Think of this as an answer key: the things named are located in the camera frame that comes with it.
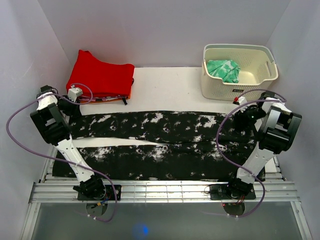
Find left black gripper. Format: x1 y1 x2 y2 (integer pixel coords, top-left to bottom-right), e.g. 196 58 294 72
56 95 82 119

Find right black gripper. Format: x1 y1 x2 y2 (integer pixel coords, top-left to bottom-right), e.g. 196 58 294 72
234 105 266 131

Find black white tie-dye trousers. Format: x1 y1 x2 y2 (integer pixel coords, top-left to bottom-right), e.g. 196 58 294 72
68 111 256 181

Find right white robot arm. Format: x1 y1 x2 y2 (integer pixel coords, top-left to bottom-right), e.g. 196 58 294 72
225 90 302 199

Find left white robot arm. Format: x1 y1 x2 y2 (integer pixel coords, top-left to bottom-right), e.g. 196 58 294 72
30 85 106 200

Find pink patterned folded trousers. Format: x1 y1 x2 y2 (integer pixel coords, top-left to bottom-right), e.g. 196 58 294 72
78 95 127 103

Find red folded trousers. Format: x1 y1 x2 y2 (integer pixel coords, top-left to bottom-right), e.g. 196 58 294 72
66 50 135 95

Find green white tie-dye trousers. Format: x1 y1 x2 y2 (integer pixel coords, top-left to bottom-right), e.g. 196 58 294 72
206 60 241 84

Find cream plastic laundry basket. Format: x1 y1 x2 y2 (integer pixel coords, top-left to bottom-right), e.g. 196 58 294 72
200 43 279 102

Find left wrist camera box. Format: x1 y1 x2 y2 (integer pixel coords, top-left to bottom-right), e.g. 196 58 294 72
67 86 83 103

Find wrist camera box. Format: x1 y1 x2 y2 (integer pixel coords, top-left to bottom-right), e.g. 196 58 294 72
67 86 83 103
233 96 248 106

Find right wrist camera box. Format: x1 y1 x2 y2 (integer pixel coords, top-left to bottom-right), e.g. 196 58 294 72
233 96 248 106

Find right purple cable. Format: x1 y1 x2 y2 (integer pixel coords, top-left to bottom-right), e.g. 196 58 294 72
199 88 287 218

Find purple cable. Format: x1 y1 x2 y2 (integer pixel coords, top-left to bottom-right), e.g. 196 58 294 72
199 88 287 218
5 82 119 223

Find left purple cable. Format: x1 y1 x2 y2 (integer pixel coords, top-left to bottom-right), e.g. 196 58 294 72
5 82 119 223

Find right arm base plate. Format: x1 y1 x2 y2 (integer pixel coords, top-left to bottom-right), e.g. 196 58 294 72
204 182 256 201

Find aluminium rail frame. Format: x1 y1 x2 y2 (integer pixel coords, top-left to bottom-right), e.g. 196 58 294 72
20 157 312 240

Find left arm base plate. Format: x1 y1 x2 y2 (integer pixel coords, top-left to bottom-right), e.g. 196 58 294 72
76 184 122 202

